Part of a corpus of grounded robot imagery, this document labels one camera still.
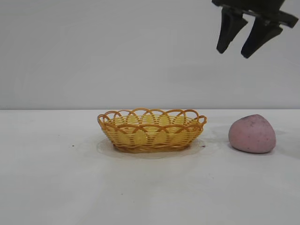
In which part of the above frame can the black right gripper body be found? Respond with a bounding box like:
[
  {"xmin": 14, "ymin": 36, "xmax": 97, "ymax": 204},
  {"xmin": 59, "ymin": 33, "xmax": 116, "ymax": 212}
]
[{"xmin": 212, "ymin": 0, "xmax": 295, "ymax": 29}]

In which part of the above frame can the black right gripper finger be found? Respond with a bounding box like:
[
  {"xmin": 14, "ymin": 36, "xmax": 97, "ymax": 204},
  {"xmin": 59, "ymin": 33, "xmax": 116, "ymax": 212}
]
[
  {"xmin": 240, "ymin": 20, "xmax": 284, "ymax": 59},
  {"xmin": 216, "ymin": 7, "xmax": 249, "ymax": 54}
]

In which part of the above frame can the yellow woven wicker basket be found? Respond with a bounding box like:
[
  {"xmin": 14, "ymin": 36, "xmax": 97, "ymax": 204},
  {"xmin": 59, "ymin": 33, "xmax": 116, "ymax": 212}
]
[{"xmin": 97, "ymin": 107, "xmax": 207, "ymax": 154}]

